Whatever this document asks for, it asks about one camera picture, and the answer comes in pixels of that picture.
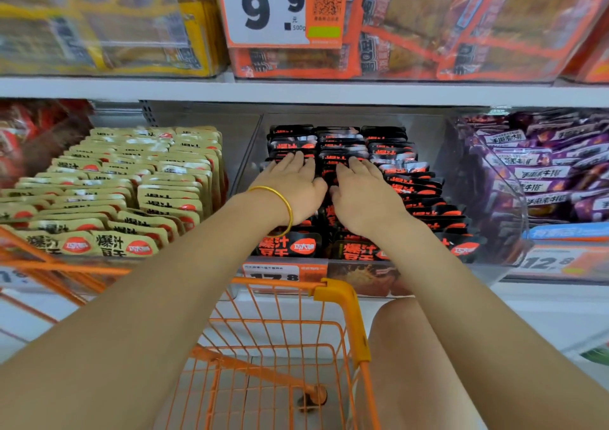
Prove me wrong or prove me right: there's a person's left hand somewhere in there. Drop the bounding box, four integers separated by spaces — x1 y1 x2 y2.
249 151 329 228

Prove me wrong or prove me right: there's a person's right hand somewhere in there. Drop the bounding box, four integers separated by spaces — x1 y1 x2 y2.
330 155 412 240

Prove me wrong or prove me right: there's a row of black orange snacks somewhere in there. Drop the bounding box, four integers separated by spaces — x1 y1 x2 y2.
318 127 382 263
362 127 481 259
255 125 325 259

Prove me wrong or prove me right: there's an orange shopping cart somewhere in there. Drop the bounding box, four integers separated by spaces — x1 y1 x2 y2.
0 225 382 430

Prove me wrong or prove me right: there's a row of yellow orange snacks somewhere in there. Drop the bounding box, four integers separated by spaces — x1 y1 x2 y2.
114 125 225 245
19 130 163 259
0 140 101 257

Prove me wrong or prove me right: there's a person's left forearm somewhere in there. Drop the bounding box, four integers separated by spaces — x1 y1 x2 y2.
0 192 291 430

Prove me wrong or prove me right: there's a person's right forearm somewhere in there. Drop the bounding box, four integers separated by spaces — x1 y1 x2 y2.
376 220 609 430

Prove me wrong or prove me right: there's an orange blue shelf price tag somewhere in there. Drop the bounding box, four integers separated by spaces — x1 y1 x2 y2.
504 223 609 282

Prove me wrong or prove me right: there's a person's right leg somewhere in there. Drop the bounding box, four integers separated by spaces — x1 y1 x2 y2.
366 296 477 430

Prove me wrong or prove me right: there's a pile of purple packets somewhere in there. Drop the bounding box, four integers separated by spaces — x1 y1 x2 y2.
461 111 609 221

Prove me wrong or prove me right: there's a white orange price tag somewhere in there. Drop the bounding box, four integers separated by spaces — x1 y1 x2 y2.
219 0 348 48

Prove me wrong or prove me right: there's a stack of orange trimmed packets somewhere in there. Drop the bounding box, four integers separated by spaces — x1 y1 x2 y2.
561 6 609 84
219 0 605 82

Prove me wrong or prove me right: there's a stack of yellow trimmed packets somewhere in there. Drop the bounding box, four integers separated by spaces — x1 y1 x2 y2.
0 0 230 77

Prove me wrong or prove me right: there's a pile of red tan packets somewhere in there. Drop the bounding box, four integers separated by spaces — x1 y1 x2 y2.
0 100 95 186

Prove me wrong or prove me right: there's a pile of green yellow packages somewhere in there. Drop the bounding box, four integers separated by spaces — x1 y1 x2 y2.
580 344 609 367

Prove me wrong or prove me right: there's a gold bracelet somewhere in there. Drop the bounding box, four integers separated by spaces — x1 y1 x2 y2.
247 185 295 238

